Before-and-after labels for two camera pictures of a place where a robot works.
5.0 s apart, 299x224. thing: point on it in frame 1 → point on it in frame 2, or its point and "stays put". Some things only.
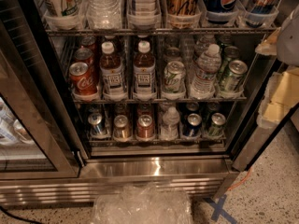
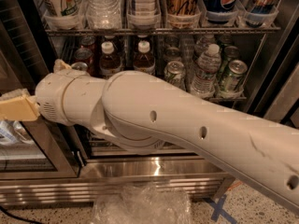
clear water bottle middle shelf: x=209 y=63 stays put
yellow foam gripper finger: x=268 y=47 → x=60 y=65
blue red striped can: x=263 y=5 stays put
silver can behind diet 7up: x=172 y=54 stays put
